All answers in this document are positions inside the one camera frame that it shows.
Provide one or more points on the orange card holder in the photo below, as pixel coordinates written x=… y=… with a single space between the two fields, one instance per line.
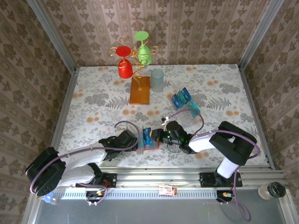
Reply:
x=153 y=146

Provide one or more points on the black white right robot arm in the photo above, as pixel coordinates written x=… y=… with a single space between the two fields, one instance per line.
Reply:
x=203 y=143

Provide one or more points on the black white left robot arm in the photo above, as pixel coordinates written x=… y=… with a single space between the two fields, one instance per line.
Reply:
x=84 y=156

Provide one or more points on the translucent pale blue cup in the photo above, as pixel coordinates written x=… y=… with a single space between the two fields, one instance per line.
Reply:
x=157 y=80

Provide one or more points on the small red white box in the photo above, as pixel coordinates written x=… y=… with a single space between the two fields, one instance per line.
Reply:
x=167 y=191

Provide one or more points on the yellow power connector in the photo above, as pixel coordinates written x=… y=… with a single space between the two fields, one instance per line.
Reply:
x=100 y=193
x=224 y=194

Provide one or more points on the floral patterned tablecloth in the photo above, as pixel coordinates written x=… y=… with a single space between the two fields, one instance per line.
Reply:
x=210 y=77

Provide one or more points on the red plastic wine glass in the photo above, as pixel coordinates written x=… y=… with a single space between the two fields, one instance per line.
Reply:
x=125 y=68

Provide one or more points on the grey metal panel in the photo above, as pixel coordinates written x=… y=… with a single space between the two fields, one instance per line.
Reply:
x=151 y=213

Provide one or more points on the green plastic wine glass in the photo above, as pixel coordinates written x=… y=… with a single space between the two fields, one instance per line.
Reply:
x=144 y=54

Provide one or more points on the clear jar black lid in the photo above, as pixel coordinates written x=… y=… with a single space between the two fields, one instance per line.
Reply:
x=276 y=191

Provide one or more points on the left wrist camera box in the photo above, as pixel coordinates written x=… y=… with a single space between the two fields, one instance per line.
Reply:
x=122 y=128

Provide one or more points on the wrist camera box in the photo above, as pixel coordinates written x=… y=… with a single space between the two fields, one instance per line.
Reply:
x=165 y=120
x=122 y=128

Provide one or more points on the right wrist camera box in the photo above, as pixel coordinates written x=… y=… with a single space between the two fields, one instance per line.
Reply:
x=165 y=120

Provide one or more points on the aluminium frame rail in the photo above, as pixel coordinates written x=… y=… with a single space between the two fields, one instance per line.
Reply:
x=158 y=179

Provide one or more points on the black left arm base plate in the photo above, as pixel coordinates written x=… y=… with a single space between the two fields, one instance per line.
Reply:
x=111 y=180

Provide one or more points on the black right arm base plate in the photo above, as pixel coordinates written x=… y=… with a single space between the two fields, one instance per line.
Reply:
x=205 y=181

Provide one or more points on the aluminium table side rail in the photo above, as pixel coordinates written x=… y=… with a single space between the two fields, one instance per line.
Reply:
x=68 y=93
x=257 y=116

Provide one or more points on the aluminium frame post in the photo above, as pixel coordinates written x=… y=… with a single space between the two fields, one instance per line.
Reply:
x=55 y=39
x=259 y=35

